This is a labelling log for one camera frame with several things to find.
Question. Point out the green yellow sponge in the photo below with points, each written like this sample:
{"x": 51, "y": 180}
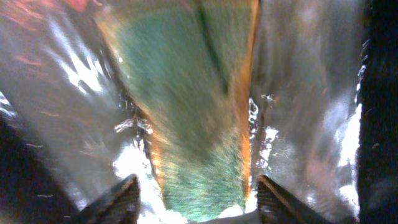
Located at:
{"x": 186, "y": 65}

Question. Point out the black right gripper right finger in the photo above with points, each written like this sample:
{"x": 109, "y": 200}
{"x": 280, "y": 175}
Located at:
{"x": 275, "y": 205}

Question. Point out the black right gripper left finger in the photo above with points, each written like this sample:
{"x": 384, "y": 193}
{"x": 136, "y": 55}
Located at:
{"x": 119, "y": 205}

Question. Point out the black water tray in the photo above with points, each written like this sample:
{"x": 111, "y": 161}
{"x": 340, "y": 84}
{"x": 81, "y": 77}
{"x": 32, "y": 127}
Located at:
{"x": 322, "y": 113}

